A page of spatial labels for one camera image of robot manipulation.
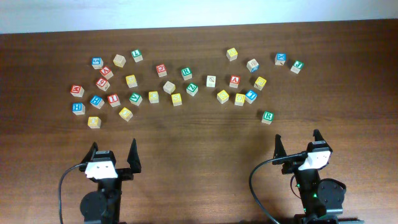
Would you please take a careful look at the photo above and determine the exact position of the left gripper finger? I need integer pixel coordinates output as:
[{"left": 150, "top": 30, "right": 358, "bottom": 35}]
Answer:
[
  {"left": 127, "top": 139, "right": 142, "bottom": 174},
  {"left": 81, "top": 142, "right": 98, "bottom": 164}
]

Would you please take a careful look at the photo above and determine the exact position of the green letter R block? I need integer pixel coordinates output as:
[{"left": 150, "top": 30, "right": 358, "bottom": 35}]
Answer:
[{"left": 261, "top": 111, "right": 274, "bottom": 124}]

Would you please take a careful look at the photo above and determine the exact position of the red letter I block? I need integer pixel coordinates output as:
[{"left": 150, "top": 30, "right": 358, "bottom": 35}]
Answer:
[{"left": 108, "top": 94, "right": 121, "bottom": 107}]

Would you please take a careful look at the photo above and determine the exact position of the yellow letter C block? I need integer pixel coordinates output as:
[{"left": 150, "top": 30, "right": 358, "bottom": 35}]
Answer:
[{"left": 149, "top": 91, "right": 159, "bottom": 104}]

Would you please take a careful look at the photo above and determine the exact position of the red letter A block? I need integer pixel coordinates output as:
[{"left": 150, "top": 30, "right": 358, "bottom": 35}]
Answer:
[{"left": 229, "top": 75, "right": 241, "bottom": 88}]

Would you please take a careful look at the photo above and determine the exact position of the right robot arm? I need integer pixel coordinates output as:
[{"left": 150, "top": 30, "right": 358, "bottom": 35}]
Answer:
[{"left": 272, "top": 129, "right": 364, "bottom": 224}]

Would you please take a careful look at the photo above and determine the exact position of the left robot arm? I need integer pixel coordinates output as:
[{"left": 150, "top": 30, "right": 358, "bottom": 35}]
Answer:
[{"left": 79, "top": 139, "right": 142, "bottom": 224}]

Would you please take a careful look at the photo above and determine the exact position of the yellow block bottom left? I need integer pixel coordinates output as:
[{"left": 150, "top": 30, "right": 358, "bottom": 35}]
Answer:
[{"left": 88, "top": 116, "right": 101, "bottom": 129}]

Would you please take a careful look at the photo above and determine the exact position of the yellow tilted block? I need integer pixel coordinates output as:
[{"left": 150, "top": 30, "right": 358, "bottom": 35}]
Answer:
[
  {"left": 217, "top": 90, "right": 229, "bottom": 104},
  {"left": 119, "top": 107, "right": 134, "bottom": 121}
]

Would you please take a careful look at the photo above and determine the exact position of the blue H block left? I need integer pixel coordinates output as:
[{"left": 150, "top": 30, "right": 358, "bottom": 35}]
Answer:
[{"left": 72, "top": 103, "right": 85, "bottom": 115}]

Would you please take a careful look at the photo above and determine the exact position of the blue H block tilted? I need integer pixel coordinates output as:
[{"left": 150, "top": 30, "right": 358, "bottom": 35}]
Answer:
[{"left": 90, "top": 95, "right": 104, "bottom": 109}]

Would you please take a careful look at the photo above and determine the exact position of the green letter V block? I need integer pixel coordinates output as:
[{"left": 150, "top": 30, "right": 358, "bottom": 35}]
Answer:
[{"left": 129, "top": 92, "right": 142, "bottom": 106}]

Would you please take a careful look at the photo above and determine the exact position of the blue letter L block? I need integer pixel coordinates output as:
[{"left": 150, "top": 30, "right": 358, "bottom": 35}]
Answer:
[{"left": 245, "top": 90, "right": 257, "bottom": 104}]

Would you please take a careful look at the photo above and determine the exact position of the yellow letter E block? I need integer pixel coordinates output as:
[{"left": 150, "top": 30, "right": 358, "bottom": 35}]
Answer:
[{"left": 234, "top": 93, "right": 245, "bottom": 106}]

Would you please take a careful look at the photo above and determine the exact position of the red letter M block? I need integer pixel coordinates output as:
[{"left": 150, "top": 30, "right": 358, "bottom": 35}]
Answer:
[{"left": 70, "top": 85, "right": 85, "bottom": 98}]

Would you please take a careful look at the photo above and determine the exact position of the red number six block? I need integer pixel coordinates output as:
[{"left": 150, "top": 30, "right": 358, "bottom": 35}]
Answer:
[{"left": 96, "top": 78, "right": 110, "bottom": 91}]

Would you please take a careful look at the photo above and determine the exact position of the green letter J block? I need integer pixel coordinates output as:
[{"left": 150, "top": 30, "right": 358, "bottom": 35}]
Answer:
[{"left": 290, "top": 60, "right": 304, "bottom": 74}]

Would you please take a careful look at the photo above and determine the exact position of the yellow block right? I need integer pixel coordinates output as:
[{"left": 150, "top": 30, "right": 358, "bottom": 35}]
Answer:
[{"left": 254, "top": 77, "right": 267, "bottom": 91}]

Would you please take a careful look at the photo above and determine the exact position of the yellow letter S block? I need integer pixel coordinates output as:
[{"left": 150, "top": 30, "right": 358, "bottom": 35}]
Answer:
[{"left": 171, "top": 93, "right": 182, "bottom": 106}]

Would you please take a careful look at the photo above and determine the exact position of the yellow tilted centre block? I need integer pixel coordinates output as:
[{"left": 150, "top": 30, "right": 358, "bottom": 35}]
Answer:
[{"left": 217, "top": 90, "right": 229, "bottom": 104}]

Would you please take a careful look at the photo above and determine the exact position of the yellow block upper left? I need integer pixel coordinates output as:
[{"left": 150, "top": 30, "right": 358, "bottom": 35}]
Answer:
[{"left": 126, "top": 75, "right": 137, "bottom": 88}]

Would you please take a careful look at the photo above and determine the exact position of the plain tilted wooden block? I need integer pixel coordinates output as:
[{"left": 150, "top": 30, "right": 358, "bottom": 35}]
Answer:
[{"left": 163, "top": 81, "right": 176, "bottom": 95}]

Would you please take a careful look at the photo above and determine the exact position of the red A block left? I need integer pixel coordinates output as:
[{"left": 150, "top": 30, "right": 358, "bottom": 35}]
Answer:
[{"left": 100, "top": 66, "right": 114, "bottom": 80}]

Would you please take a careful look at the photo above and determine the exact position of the blue letter X block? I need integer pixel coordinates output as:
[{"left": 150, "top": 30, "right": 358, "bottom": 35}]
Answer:
[{"left": 274, "top": 53, "right": 287, "bottom": 65}]

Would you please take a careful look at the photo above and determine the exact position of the wooden block blue D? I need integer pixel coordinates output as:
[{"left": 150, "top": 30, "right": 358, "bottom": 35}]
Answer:
[{"left": 246, "top": 59, "right": 259, "bottom": 73}]

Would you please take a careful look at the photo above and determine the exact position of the green letter Z block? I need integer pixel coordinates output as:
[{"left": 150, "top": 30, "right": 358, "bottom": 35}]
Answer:
[{"left": 186, "top": 83, "right": 198, "bottom": 96}]

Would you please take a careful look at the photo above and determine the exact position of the blue letter S block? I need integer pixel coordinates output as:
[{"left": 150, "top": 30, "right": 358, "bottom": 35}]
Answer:
[{"left": 91, "top": 57, "right": 103, "bottom": 70}]

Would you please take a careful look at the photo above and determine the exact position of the red letter Q block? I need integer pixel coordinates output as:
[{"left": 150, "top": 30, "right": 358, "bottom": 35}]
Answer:
[{"left": 156, "top": 64, "right": 167, "bottom": 77}]

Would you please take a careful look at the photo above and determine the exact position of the white picture block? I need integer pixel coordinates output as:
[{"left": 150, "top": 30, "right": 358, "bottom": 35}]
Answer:
[{"left": 206, "top": 75, "right": 216, "bottom": 88}]

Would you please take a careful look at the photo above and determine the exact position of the green R block upper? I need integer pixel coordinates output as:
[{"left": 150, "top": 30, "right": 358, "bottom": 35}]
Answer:
[{"left": 181, "top": 67, "right": 192, "bottom": 80}]

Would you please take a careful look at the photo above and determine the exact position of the green letter L block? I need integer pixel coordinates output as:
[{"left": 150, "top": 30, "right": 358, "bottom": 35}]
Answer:
[{"left": 131, "top": 49, "right": 143, "bottom": 63}]

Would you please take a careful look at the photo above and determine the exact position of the yellow block top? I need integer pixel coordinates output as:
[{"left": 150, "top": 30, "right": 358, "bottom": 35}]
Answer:
[{"left": 226, "top": 47, "right": 238, "bottom": 61}]

